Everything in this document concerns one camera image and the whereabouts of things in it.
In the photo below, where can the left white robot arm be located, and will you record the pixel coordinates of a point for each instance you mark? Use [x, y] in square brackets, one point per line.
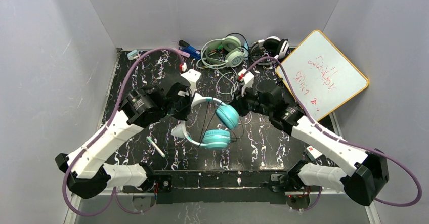
[86, 172]

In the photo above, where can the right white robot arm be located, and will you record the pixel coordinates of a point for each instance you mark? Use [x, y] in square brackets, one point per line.
[361, 174]

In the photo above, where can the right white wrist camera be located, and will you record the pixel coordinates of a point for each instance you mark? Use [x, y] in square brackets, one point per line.
[245, 80]

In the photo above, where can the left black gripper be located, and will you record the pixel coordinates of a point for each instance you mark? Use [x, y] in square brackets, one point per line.
[182, 102]

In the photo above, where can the white board orange frame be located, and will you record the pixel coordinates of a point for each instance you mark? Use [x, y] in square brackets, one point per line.
[320, 75]

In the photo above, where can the small white red box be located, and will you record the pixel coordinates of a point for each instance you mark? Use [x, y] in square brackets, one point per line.
[312, 153]

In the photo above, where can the mint green gaming headphones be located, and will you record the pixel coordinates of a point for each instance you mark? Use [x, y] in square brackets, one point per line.
[223, 55]

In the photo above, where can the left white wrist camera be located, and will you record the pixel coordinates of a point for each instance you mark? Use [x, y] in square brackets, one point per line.
[191, 75]

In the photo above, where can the pink highlighter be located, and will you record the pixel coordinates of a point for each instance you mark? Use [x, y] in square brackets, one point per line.
[182, 53]

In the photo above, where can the blue stapler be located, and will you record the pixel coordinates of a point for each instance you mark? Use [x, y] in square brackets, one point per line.
[186, 47]

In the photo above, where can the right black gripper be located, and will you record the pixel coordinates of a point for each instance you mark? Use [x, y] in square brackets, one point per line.
[243, 101]

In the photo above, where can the black and white headphones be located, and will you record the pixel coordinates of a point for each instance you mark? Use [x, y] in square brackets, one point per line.
[276, 47]

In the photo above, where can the teal cat ear headphones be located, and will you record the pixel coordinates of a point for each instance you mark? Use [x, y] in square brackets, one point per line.
[218, 133]

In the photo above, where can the green capped white marker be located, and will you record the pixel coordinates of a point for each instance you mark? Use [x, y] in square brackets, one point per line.
[155, 146]

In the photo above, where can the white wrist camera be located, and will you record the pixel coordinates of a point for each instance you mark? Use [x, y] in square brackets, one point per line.
[245, 80]
[191, 75]

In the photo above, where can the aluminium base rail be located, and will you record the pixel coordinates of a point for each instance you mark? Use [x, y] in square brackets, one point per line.
[168, 187]

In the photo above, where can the small light blue eraser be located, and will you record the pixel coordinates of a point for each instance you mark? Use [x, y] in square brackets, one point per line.
[133, 55]

